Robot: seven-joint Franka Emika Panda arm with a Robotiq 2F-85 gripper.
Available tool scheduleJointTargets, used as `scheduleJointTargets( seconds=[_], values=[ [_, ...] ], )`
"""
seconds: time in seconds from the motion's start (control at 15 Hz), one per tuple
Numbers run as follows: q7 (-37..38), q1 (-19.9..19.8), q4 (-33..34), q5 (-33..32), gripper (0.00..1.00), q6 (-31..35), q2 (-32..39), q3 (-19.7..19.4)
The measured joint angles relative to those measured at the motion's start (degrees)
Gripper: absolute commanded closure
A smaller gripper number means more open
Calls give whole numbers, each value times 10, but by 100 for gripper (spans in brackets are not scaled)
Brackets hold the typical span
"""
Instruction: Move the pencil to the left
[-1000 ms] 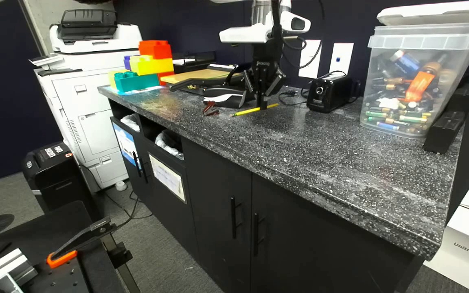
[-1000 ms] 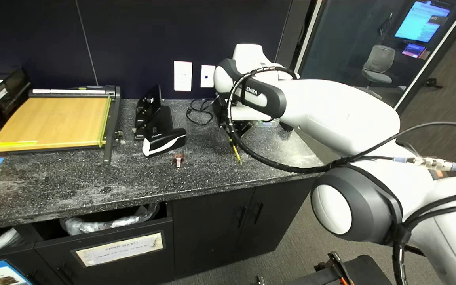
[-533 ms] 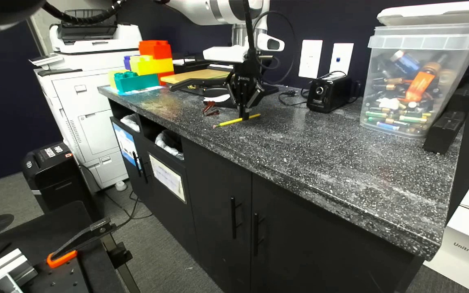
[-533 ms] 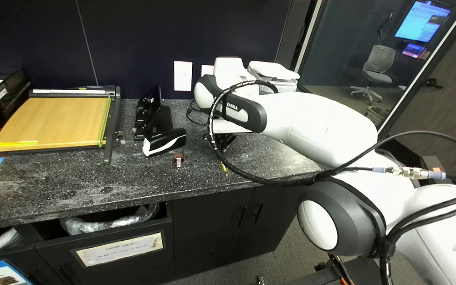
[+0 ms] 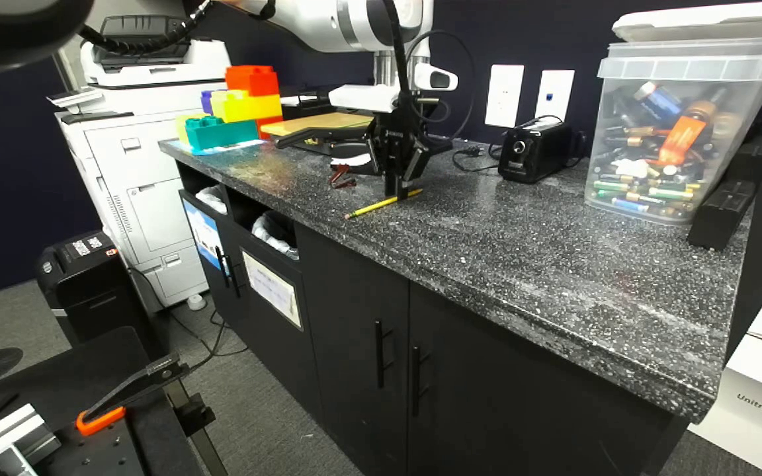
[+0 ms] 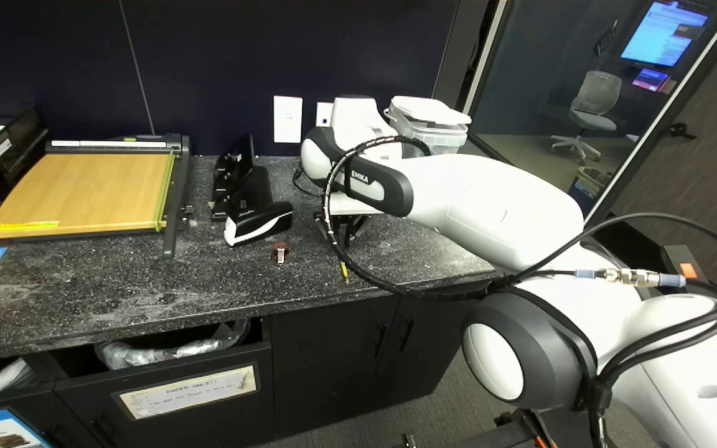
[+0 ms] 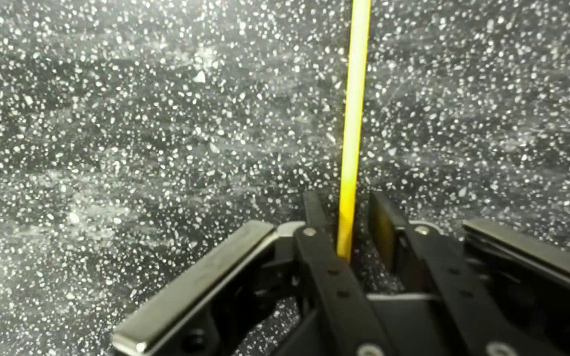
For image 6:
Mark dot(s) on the small brown staple remover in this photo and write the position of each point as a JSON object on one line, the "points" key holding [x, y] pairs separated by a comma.
{"points": [[281, 252]]}

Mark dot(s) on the black cabinet door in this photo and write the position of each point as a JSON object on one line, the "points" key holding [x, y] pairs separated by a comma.
{"points": [[433, 348], [327, 367]]}

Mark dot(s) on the black paper tray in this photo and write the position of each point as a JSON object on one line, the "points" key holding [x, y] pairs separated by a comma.
{"points": [[17, 144]]}

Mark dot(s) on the black hole punch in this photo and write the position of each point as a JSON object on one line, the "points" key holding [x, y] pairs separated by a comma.
{"points": [[243, 180]]}

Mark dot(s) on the grey office chair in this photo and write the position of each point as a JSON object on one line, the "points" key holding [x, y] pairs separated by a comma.
{"points": [[592, 112]]}

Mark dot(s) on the small screen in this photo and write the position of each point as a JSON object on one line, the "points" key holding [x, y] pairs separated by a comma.
{"points": [[650, 79]]}

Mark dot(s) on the wooden paper cutter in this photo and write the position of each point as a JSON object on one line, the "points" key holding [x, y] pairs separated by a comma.
{"points": [[84, 193]]}

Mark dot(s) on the waste bin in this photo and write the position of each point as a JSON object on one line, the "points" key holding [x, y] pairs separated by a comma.
{"points": [[592, 182]]}

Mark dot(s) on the white wall plate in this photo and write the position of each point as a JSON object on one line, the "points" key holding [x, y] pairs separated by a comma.
{"points": [[323, 114]]}

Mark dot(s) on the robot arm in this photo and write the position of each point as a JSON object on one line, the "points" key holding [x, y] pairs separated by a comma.
{"points": [[495, 205]]}

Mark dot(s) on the yellow pencil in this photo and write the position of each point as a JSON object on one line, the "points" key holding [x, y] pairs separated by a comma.
{"points": [[345, 271]]}

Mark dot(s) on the monitor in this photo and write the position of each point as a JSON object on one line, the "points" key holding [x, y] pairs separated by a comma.
{"points": [[663, 34]]}

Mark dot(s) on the stack of clear plastic containers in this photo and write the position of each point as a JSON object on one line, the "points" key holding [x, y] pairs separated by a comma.
{"points": [[427, 124]]}

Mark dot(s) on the black and white stapler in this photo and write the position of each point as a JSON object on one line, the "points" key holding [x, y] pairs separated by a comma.
{"points": [[259, 223]]}

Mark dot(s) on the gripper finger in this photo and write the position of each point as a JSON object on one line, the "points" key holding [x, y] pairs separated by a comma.
{"points": [[342, 239], [355, 233]]}

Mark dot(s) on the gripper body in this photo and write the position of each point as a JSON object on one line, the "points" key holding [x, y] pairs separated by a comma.
{"points": [[351, 219]]}

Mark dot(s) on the white wall socket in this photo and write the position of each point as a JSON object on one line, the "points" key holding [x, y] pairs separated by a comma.
{"points": [[287, 119]]}

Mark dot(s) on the black bin drawer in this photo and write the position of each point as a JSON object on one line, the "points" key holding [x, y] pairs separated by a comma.
{"points": [[165, 404]]}

